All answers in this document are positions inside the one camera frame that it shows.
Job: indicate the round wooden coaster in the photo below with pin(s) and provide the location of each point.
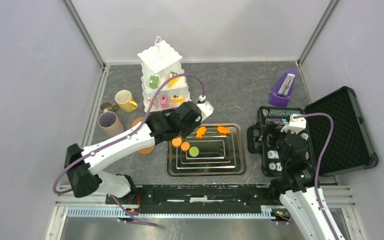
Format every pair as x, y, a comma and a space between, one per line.
147, 150

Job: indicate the purple metronome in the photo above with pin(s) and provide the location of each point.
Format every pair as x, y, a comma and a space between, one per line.
280, 94

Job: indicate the white three-tier dessert stand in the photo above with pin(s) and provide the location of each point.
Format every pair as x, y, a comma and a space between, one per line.
159, 59

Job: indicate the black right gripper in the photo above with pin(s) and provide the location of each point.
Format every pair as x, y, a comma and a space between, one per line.
286, 131

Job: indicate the yellow kiwi topped cake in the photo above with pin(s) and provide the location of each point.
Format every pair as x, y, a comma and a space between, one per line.
173, 78

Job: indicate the green patterned chip roll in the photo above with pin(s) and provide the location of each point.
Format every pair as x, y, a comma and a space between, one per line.
281, 113

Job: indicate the small green cup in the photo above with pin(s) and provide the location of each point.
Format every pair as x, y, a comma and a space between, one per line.
108, 106

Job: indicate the green round macaron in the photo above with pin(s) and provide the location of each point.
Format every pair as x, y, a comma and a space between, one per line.
194, 151

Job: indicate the stainless steel serving tray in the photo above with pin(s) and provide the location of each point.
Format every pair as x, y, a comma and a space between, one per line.
219, 155

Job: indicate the yellow layered cake slice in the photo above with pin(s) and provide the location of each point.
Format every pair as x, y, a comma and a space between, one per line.
177, 99

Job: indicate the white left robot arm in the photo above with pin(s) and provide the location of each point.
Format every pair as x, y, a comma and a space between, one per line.
84, 167

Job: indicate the orange fish cookie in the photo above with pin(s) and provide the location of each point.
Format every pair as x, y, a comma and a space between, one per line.
223, 130

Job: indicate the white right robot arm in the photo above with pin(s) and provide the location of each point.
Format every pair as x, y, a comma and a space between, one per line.
298, 189

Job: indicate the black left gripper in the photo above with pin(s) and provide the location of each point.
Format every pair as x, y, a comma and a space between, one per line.
197, 121

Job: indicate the yellow mug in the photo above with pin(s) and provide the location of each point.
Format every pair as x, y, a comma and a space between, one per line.
125, 101

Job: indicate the woven rattan coaster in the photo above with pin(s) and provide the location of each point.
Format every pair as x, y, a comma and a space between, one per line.
137, 121

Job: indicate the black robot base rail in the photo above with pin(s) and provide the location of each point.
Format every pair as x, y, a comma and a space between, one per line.
200, 199

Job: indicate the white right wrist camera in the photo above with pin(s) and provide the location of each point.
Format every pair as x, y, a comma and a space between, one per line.
296, 124

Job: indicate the black poker chip case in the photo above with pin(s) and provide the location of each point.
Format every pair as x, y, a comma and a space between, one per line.
349, 148

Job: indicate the small round orange biscuit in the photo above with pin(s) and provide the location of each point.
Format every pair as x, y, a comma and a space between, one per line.
185, 146

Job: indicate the pink cake slice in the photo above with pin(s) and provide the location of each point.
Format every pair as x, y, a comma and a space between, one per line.
164, 102

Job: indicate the strawberry triangle cake slice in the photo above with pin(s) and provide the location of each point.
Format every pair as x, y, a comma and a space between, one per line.
152, 101

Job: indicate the green swiss roll cake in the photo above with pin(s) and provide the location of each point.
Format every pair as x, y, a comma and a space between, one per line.
154, 81

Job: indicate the pink tall mug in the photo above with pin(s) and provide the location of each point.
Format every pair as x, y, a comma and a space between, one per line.
110, 123

